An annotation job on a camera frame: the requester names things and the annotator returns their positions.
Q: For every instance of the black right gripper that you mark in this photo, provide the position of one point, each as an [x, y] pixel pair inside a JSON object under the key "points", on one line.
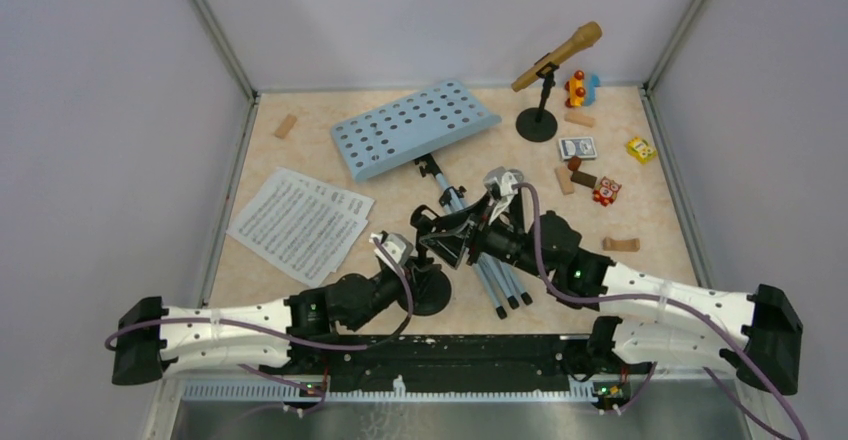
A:
{"points": [[450, 245]]}

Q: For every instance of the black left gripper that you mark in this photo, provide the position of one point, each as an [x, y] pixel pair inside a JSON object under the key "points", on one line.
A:
{"points": [[400, 279]]}

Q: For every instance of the black stand for silver microphone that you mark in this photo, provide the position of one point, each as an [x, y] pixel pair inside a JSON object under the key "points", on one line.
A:
{"points": [[430, 286]]}

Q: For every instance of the sheet music page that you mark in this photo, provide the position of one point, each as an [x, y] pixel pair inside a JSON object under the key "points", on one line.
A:
{"points": [[354, 203], [296, 231]]}

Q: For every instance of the light blue music stand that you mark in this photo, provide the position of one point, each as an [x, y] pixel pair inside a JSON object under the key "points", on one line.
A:
{"points": [[409, 130]]}

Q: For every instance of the black stand for gold microphone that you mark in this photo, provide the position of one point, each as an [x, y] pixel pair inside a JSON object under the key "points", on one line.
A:
{"points": [[537, 124]]}

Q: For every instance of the gold microphone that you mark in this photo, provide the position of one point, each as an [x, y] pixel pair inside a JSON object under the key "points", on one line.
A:
{"points": [[583, 38]]}

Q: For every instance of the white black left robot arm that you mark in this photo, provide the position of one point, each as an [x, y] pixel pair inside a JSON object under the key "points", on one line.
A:
{"points": [[153, 340]]}

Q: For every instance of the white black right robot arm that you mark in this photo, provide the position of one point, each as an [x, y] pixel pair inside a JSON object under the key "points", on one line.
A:
{"points": [[642, 318]]}

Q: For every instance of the wooden block by cards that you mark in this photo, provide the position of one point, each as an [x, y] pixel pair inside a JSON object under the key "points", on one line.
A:
{"points": [[563, 176]]}

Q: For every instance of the dark brown wooden block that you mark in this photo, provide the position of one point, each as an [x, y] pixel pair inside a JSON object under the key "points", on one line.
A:
{"points": [[578, 176]]}

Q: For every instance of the wooden arch block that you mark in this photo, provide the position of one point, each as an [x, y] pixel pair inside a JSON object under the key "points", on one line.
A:
{"points": [[621, 245]]}

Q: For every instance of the owl figure toy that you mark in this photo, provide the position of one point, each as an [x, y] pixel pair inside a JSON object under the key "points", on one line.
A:
{"points": [[606, 191]]}

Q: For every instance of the blue playing card box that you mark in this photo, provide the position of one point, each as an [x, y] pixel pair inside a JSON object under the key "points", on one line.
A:
{"points": [[581, 147]]}

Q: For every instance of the colourful toy block figure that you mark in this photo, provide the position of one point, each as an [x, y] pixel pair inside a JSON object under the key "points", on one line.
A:
{"points": [[581, 89]]}

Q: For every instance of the wooden block back left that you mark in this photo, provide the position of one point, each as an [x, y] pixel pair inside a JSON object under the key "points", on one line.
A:
{"points": [[285, 127]]}

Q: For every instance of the yellow small toy box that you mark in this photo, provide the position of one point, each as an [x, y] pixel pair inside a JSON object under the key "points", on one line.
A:
{"points": [[641, 150]]}

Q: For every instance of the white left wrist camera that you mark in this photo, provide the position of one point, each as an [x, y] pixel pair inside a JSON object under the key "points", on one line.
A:
{"points": [[391, 248]]}

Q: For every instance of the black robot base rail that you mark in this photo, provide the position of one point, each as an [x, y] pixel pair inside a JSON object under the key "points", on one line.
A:
{"points": [[497, 363]]}

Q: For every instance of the wooden block near back wall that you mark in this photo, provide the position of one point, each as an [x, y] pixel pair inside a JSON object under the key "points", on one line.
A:
{"points": [[578, 118]]}

